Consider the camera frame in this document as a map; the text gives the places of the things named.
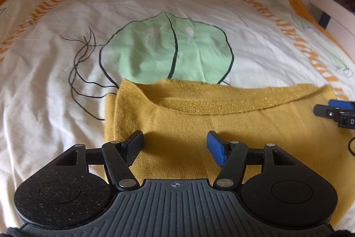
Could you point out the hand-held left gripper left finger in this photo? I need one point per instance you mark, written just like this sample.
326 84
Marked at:
134 146

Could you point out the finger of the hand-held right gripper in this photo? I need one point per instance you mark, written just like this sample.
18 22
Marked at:
323 110
341 103

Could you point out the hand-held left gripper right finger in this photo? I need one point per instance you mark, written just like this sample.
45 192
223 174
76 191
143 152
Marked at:
217 146

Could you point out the yellow knit sweater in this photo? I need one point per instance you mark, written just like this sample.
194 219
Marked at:
188 126

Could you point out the white leaf-print duvet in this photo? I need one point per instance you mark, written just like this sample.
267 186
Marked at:
83 17

